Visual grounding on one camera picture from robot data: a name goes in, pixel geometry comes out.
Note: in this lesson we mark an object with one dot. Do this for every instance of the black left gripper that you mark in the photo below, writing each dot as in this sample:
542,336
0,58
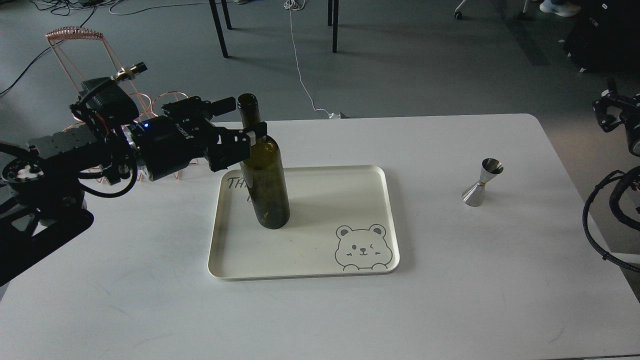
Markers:
166,144

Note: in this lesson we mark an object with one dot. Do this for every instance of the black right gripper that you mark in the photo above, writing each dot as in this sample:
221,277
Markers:
613,110

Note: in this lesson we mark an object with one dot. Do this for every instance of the dark green wine bottle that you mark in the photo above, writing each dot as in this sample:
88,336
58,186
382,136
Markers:
266,185

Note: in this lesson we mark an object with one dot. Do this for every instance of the stainless steel jigger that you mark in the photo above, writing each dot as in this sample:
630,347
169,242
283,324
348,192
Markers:
474,196

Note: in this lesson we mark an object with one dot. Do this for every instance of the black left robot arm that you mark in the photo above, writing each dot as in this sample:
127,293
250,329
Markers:
43,186

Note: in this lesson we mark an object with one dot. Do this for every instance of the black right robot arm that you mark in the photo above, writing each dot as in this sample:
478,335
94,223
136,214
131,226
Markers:
630,181

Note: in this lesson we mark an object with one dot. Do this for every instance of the black equipment top right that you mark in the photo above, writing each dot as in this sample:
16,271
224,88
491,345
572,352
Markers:
605,36

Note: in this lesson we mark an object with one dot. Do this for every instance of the black table leg left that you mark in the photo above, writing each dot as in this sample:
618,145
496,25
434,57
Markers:
221,16

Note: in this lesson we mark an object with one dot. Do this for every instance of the black table leg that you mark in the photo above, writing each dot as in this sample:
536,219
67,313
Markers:
221,16
333,23

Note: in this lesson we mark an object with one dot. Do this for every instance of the white shoe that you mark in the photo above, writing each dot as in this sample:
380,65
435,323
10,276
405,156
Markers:
562,8

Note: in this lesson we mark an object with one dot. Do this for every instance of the black table leg right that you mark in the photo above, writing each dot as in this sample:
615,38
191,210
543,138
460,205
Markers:
333,23

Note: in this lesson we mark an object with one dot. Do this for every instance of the cream tray with bear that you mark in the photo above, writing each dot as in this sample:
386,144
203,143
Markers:
341,224

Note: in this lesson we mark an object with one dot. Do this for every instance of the white chair caster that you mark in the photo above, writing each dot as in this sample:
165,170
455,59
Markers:
458,14

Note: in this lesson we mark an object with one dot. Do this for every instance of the rose gold wire rack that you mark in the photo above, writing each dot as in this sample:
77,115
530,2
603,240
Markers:
85,53

